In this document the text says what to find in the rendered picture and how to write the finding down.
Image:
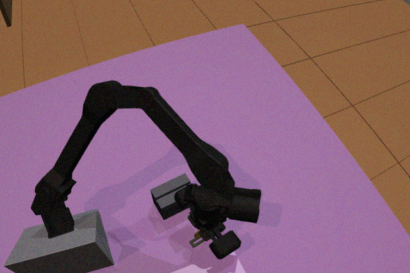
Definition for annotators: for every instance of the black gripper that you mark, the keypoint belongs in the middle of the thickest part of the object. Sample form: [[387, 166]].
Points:
[[224, 244]]

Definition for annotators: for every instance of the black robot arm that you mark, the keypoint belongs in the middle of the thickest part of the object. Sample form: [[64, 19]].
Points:
[[208, 165]]

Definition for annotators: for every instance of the dark green narrow rectangular frame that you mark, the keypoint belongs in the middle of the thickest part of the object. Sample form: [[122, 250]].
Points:
[[196, 244]]

